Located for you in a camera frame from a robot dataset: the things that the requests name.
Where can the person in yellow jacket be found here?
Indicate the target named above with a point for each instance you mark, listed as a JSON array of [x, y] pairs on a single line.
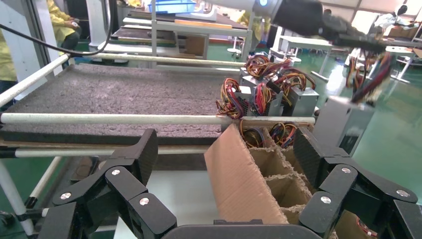
[[61, 19], [260, 26], [6, 66]]

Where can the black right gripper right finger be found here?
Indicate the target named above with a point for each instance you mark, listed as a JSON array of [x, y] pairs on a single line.
[[346, 188]]

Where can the grey shelf rack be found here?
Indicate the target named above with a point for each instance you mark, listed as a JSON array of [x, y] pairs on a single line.
[[197, 31]]

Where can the cardboard box with dividers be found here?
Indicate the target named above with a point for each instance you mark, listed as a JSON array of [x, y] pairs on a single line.
[[237, 184]]

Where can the blue plastic tray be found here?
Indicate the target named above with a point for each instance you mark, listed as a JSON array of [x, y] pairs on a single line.
[[171, 6]]

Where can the grey felt mat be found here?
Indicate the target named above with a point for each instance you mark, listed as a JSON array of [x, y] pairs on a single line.
[[115, 92]]

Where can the white work table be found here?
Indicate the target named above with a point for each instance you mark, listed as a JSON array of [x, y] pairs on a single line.
[[404, 52], [303, 41]]

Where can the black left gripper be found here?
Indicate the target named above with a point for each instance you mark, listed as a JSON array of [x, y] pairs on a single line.
[[300, 16]]

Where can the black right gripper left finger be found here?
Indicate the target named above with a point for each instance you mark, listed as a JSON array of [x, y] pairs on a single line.
[[125, 188]]

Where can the person in white clothes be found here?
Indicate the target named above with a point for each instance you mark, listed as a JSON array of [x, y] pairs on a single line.
[[394, 18]]

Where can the brown carton on rack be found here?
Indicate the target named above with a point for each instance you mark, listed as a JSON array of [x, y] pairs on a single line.
[[193, 46]]

